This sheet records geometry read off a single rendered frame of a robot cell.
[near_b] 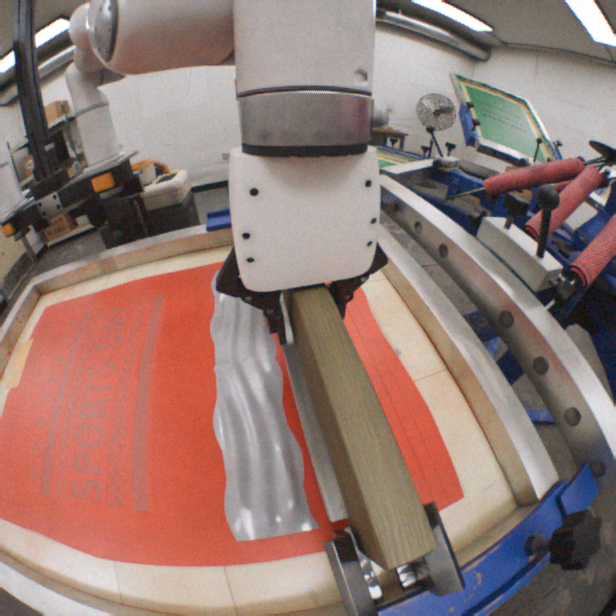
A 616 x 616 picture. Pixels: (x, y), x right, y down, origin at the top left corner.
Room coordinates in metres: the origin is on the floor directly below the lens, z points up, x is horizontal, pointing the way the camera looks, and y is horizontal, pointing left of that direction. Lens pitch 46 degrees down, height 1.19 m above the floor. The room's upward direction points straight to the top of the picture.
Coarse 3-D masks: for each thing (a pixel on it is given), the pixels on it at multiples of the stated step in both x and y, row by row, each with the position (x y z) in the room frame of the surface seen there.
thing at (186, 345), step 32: (128, 288) 0.27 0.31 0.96; (160, 288) 0.27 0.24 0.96; (192, 288) 0.27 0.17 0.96; (64, 320) 0.20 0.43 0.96; (192, 320) 0.20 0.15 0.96; (352, 320) 0.21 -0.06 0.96; (32, 352) 0.12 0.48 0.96; (160, 352) 0.15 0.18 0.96; (192, 352) 0.15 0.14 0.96; (32, 384) 0.06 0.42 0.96
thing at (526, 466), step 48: (144, 240) 0.37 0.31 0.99; (192, 240) 0.37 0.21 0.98; (384, 240) 0.34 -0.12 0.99; (48, 288) 0.28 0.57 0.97; (432, 288) 0.23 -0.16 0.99; (0, 336) 0.12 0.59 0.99; (432, 336) 0.17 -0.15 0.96; (480, 384) 0.09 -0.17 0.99; (528, 432) 0.02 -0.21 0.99; (528, 480) -0.02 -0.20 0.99; (0, 576) -0.21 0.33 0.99
